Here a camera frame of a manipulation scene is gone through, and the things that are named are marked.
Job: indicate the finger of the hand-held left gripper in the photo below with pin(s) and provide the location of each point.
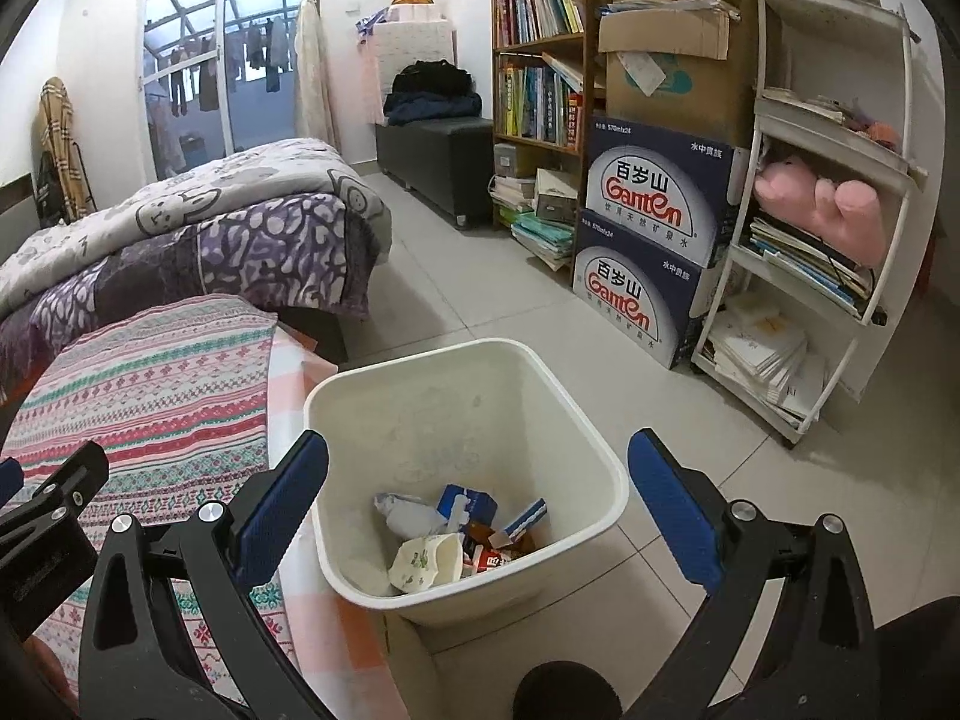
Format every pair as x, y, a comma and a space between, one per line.
9, 484
75, 476

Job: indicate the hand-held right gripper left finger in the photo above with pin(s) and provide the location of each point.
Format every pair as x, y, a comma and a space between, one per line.
281, 502

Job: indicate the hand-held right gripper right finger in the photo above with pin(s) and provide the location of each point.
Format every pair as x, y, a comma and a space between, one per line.
675, 510

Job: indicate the pale blue paper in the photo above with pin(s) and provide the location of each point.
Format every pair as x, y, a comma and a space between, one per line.
412, 517

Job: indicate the white paper cup green print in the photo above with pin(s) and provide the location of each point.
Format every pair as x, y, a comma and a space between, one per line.
424, 562

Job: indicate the blue milk carton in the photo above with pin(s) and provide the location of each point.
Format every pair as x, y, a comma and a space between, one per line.
465, 501

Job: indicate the red snack packet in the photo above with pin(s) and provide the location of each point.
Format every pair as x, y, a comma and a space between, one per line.
491, 559

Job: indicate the white plastic waste bin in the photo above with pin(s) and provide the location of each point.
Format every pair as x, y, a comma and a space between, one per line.
450, 405

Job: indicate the pink checked cloth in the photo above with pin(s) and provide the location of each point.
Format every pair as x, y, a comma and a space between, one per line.
330, 637

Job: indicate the stack of white booklets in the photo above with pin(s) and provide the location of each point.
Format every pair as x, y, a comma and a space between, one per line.
757, 360

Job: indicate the blue printed cardboard case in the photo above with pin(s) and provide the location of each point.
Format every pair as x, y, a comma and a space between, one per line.
622, 292
637, 195

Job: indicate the stack of thin books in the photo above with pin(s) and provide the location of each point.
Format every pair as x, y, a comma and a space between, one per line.
810, 262

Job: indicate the grey padded headboard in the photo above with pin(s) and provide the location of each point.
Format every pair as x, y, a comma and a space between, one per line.
15, 199

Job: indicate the black hanging bag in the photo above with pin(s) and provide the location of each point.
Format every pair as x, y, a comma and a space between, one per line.
45, 187

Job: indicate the pile of flat books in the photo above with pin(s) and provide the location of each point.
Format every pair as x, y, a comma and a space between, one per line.
544, 240

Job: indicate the white cardboard box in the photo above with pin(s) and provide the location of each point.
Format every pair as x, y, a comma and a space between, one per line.
555, 199

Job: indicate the bed with patterned duvet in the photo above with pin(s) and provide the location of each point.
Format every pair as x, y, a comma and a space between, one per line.
225, 172

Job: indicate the brown plaid scarf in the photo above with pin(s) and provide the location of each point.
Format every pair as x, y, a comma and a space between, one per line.
64, 135

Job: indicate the pink plush toy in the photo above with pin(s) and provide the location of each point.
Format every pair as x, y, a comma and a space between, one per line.
810, 195

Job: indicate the black storage bench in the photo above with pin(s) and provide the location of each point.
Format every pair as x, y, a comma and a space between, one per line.
442, 157

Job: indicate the small grey box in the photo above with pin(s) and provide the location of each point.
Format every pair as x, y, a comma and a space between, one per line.
508, 159

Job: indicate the sliding glass door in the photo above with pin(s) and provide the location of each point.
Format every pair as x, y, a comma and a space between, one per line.
247, 112

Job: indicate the large brown cardboard box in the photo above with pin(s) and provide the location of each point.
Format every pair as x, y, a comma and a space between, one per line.
697, 112

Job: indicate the dark blue folded clothing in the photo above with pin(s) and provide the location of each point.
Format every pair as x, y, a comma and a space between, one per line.
435, 111

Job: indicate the row of colourful books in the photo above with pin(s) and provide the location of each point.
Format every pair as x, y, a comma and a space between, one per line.
536, 105
536, 11

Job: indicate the pink hanging cloth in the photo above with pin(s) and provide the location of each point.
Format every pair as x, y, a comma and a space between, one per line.
373, 82

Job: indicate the black duffel bag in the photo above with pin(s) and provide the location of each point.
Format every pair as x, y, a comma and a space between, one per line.
431, 79

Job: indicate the white lace curtain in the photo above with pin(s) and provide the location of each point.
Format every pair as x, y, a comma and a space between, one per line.
315, 52

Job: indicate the row of hanging clothes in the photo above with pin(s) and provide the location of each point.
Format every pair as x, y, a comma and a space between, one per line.
266, 49

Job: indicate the white shelf rack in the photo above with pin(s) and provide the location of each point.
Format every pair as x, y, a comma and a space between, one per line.
825, 60

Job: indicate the white cabinet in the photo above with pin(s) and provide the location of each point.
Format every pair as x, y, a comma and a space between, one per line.
420, 41

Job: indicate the wooden bookshelf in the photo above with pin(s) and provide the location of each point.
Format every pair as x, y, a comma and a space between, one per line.
536, 46

